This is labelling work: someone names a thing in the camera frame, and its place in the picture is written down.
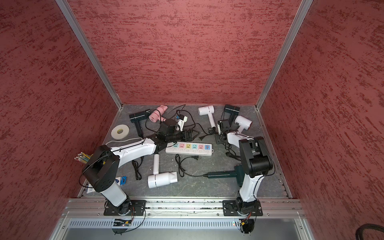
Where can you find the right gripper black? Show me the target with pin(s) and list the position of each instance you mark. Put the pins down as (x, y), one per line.
(218, 139)

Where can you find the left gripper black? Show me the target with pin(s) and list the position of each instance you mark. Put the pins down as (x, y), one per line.
(190, 137)

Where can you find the white power strip coloured sockets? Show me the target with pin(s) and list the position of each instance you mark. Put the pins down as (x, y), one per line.
(191, 149)

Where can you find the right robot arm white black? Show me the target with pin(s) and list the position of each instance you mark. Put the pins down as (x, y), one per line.
(254, 161)

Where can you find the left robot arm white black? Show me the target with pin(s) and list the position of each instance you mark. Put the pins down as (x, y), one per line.
(102, 168)

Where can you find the dark green hair dryer back right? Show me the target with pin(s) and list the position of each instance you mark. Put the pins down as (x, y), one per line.
(233, 111)

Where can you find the dark green hair dryer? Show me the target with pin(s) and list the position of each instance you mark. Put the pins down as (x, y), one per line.
(233, 111)
(238, 173)

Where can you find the pink hair dryer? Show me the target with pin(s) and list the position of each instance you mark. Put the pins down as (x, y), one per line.
(157, 114)

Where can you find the black hair dryer back left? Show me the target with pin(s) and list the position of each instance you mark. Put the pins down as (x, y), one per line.
(137, 117)

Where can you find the white tape roll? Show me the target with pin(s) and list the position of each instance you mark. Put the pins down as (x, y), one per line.
(120, 132)

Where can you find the large white hair dryer front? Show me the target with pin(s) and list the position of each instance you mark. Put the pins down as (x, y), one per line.
(158, 179)

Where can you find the dark green hair dryer front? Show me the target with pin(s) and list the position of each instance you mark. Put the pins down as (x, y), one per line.
(238, 173)

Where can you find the white blue box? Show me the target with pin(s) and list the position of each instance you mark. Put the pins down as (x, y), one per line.
(121, 180)

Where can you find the yellow pencil cup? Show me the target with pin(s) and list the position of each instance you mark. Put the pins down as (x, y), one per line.
(83, 158)

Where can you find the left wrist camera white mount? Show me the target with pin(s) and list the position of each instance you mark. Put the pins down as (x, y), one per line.
(181, 120)

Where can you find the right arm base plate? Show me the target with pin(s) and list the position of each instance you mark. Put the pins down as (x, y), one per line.
(239, 208)

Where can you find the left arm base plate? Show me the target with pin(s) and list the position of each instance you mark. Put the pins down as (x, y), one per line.
(127, 208)

